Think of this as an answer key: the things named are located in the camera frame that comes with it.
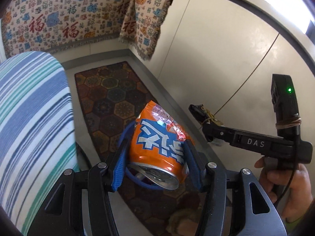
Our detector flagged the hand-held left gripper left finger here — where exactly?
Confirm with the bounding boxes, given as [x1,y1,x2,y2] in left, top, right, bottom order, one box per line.
[23,143,128,236]

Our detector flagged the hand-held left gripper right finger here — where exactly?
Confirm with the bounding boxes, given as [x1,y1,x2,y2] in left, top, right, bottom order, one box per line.
[184,141,288,236]

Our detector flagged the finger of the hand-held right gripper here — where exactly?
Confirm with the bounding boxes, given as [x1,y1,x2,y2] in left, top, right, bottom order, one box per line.
[202,123,234,146]

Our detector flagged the blue plastic bin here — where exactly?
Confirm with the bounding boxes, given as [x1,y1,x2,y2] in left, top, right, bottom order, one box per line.
[118,122,173,191]

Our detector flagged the crushed orange drink can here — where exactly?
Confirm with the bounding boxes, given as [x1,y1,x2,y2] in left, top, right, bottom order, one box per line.
[127,101,190,190]

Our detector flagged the person's right hand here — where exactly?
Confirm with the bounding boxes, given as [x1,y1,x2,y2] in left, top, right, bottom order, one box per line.
[255,157,314,223]

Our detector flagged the patterned floor rug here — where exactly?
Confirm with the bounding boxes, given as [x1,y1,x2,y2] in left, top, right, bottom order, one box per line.
[74,61,232,236]

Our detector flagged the white base cabinet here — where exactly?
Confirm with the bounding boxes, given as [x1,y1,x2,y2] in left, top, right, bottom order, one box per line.
[128,0,315,153]

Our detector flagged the striped blue green tablecloth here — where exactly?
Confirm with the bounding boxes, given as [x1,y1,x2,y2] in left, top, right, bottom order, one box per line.
[0,51,80,236]

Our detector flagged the small printed blanket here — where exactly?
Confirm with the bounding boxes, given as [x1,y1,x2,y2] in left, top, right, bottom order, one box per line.
[119,0,178,61]

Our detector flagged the large printed blanket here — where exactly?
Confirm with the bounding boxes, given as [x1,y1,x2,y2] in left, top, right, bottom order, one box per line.
[0,0,138,57]

